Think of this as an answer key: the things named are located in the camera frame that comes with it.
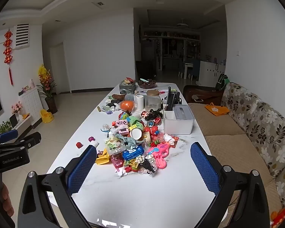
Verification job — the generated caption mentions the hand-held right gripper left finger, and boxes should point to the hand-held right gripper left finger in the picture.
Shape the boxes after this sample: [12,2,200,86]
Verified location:
[17,144,98,228]

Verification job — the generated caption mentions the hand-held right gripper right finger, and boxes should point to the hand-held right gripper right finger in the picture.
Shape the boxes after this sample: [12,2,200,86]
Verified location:
[190,142,270,228]

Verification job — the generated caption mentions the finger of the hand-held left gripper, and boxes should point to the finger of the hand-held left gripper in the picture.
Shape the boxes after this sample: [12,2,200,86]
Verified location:
[0,129,19,146]
[0,131,42,151]

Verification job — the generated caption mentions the person's left hand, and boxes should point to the person's left hand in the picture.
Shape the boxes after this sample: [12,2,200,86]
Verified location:
[0,184,15,217]

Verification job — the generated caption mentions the small green plant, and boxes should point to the small green plant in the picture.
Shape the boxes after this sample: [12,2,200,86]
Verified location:
[0,121,12,135]

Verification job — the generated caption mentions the television stand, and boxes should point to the television stand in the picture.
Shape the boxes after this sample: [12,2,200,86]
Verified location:
[0,117,33,145]

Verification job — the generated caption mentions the yellow potty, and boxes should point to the yellow potty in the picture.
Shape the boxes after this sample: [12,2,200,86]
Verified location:
[40,109,55,124]

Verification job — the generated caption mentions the pink flowers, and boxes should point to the pink flowers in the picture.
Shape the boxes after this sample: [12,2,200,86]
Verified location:
[11,101,23,115]

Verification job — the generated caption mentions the white radiator cover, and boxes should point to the white radiator cover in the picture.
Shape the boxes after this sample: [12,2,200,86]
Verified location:
[20,87,43,126]

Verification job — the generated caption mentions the red and pink packet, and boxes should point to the red and pink packet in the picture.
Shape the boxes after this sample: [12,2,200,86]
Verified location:
[110,154,124,168]

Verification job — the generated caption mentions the green snack packet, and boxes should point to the green snack packet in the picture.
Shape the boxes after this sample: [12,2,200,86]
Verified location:
[106,139,127,155]

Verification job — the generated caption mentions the red envelope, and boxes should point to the red envelope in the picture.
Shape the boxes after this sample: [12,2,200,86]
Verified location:
[169,135,179,148]

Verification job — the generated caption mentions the pink toy gun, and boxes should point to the pink toy gun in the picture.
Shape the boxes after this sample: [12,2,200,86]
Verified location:
[147,142,170,169]

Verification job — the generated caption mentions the white storage box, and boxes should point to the white storage box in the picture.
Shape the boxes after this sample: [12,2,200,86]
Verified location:
[163,104,195,135]

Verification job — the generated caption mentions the blue tissue packet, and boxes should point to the blue tissue packet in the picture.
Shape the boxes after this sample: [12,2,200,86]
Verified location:
[122,146,145,161]

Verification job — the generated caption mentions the yellow flower plant in pot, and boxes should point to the yellow flower plant in pot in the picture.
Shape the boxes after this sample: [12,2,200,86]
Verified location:
[37,64,58,115]

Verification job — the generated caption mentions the crumpled foil wrapper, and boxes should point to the crumpled foil wrapper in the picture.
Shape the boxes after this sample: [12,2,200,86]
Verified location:
[133,155,158,177]

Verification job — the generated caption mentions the orange bag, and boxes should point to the orange bag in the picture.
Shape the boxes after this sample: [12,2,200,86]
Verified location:
[205,103,230,116]

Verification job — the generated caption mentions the white round cup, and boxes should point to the white round cup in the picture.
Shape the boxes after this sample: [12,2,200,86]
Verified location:
[129,128,143,143]

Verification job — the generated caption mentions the red toy can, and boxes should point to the red toy can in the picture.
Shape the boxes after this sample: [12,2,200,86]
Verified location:
[146,120,161,134]

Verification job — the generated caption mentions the green cloth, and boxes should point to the green cloth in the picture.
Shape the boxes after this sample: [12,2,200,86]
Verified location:
[127,116,145,130]

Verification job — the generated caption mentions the floral sofa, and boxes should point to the floral sofa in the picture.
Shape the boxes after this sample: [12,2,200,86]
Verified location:
[188,82,285,228]

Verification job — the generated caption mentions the black toy figure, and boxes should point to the black toy figure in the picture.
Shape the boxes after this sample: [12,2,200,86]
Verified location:
[107,100,120,110]

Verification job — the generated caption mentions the black and red toy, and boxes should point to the black and red toy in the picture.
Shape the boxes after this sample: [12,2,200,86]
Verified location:
[142,109,163,120]

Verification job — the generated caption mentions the black upright device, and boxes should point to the black upright device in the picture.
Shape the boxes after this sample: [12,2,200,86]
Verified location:
[165,87,181,112]

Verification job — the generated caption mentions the orange ball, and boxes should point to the orange ball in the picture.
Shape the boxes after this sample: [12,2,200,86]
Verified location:
[120,100,135,112]

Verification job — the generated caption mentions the red knot decoration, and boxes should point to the red knot decoration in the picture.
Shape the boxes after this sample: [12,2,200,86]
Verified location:
[4,30,14,86]

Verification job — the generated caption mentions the glass jar with brown lid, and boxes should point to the glass jar with brown lid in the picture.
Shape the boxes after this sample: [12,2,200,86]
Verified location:
[146,90,162,110]

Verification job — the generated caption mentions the green backpack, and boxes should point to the green backpack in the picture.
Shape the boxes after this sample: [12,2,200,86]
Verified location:
[215,74,229,91]

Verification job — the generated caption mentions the red plush toy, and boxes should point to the red plush toy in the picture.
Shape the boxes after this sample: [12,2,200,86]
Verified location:
[270,208,285,228]

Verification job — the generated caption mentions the grey box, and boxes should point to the grey box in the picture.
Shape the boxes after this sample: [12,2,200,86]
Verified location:
[119,81,136,94]

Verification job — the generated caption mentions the white cabinet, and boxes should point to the white cabinet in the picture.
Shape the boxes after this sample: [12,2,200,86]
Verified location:
[199,60,226,88]

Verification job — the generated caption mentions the white dining table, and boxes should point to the white dining table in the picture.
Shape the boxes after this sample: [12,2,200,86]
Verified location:
[183,62,195,79]

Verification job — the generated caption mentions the dark bowl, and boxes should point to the dark bowl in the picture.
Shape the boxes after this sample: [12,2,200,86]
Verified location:
[138,78,157,88]

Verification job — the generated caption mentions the white picture frame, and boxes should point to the white picture frame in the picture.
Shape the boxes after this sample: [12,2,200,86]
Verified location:
[9,113,18,128]

